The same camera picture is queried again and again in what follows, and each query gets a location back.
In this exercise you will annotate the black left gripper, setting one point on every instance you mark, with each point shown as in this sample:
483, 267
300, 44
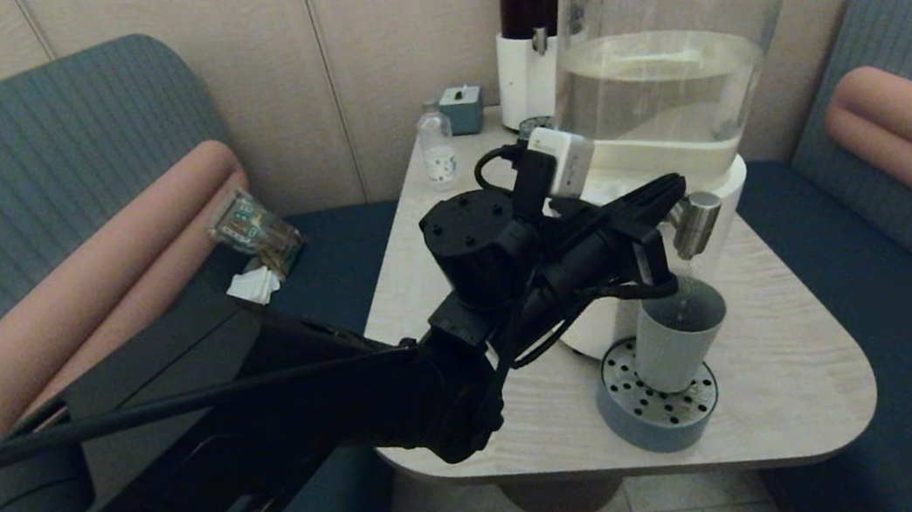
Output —
588, 252

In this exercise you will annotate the dark drink dispenser white base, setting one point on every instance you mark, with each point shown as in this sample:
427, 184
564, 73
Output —
525, 78

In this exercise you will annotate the small clear bottle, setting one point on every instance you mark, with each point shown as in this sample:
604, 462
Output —
437, 153

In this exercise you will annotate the white folded napkins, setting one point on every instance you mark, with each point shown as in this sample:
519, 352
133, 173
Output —
257, 286

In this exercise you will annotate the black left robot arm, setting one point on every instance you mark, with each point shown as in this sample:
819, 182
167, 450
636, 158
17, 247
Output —
266, 422

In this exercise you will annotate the small blue box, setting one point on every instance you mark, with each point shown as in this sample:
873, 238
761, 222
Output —
461, 109

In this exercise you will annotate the metal dispenser tap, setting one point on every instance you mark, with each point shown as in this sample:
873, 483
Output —
697, 224

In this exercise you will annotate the clear snack packet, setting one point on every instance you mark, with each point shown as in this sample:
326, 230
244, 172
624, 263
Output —
254, 230

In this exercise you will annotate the small blue drip tray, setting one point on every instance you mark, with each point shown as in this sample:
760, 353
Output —
531, 124

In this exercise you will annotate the blue drip tray metal grate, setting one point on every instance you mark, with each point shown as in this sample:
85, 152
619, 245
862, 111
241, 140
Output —
660, 432

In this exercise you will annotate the clear water dispenser white base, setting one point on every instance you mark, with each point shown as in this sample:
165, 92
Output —
661, 70

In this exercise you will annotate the grey-blue plastic cup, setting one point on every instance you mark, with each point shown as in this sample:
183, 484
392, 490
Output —
680, 350

